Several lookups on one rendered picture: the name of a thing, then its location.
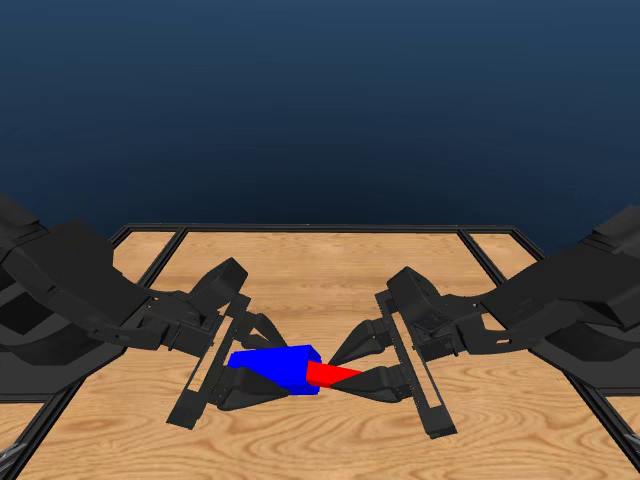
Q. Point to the black table frame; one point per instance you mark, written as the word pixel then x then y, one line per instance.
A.
pixel 320 228

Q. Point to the blue hollow socket block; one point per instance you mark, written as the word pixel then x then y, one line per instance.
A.
pixel 280 362

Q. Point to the thin red peg bar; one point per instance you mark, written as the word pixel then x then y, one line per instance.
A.
pixel 325 374

